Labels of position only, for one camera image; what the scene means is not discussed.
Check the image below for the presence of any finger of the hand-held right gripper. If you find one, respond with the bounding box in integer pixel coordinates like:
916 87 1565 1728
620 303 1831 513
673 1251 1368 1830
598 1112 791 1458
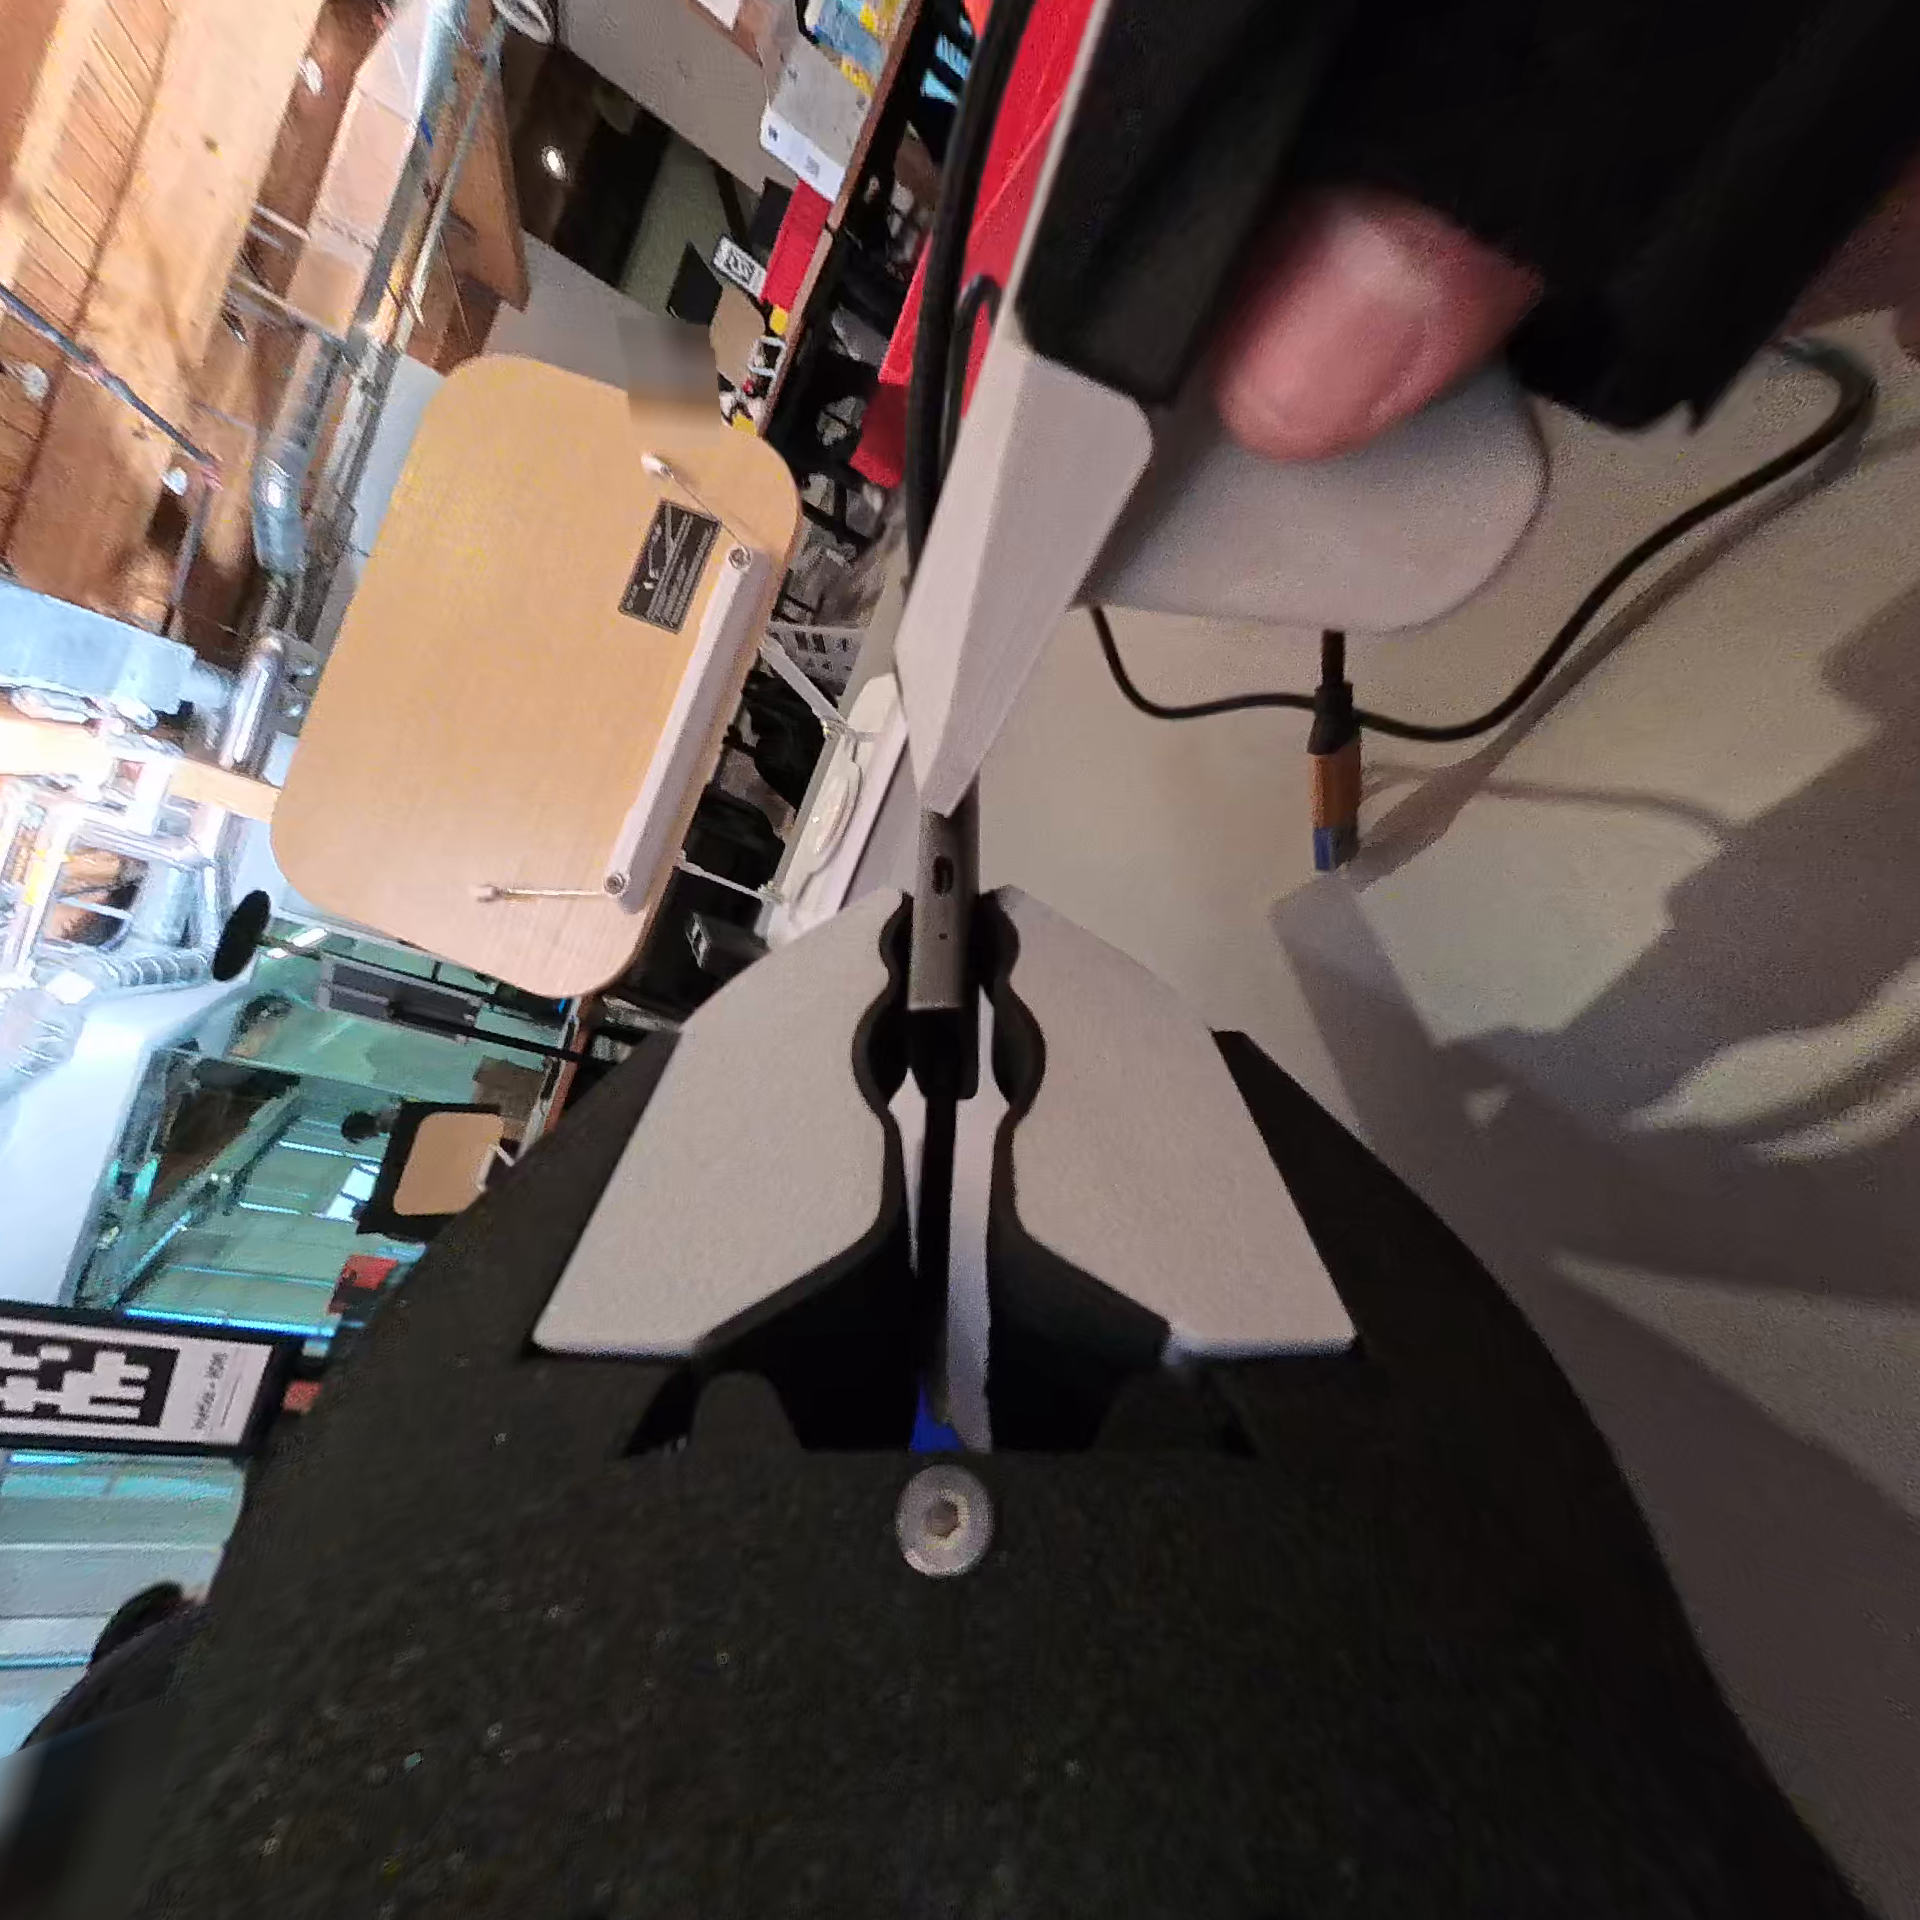
892 352 1549 817

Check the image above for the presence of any person's right hand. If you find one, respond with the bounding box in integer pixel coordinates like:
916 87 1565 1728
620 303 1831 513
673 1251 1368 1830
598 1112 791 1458
1215 194 1547 463

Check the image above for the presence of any wooden board stand white base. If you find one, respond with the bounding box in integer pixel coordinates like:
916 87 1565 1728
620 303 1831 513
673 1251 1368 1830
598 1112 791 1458
275 354 920 1000

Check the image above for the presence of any grey desk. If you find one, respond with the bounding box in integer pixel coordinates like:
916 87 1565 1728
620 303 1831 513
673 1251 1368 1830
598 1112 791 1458
772 271 1920 1920

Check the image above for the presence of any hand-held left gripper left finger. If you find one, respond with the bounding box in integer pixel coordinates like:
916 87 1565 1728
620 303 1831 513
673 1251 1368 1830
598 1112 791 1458
533 890 920 1454

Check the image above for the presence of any framed marker poster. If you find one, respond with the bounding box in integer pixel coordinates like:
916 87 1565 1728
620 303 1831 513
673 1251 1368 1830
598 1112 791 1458
0 1304 302 1457

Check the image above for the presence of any thin black cable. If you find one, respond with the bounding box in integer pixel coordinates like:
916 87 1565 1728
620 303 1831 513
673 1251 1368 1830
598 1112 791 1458
1087 336 1877 747

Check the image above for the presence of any red plastic bin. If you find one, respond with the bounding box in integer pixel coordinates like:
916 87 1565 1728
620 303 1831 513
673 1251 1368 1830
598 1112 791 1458
877 0 1119 409

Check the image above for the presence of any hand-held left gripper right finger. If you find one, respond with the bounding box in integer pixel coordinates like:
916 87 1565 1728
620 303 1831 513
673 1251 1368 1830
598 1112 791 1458
977 886 1359 1454

